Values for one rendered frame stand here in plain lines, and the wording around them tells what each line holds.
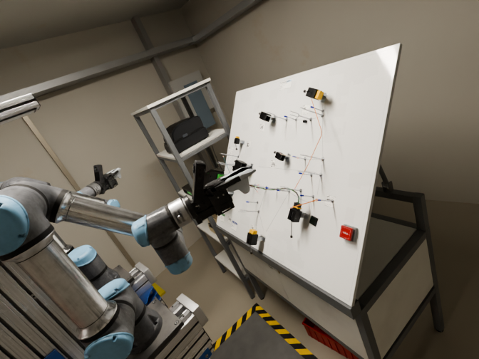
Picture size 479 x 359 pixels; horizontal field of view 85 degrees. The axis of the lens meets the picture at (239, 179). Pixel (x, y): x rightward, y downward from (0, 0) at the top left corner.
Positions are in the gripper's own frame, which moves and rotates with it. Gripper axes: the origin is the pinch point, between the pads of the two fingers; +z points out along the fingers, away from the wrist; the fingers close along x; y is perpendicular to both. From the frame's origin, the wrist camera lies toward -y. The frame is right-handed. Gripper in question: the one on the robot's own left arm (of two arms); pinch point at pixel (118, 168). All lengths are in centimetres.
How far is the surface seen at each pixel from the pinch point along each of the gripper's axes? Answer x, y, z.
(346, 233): 132, 29, -30
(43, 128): -128, -30, 54
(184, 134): 26, -2, 44
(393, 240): 152, 58, -1
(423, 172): 200, 100, 141
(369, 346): 137, 83, -42
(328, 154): 127, 7, -2
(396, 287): 151, 69, -21
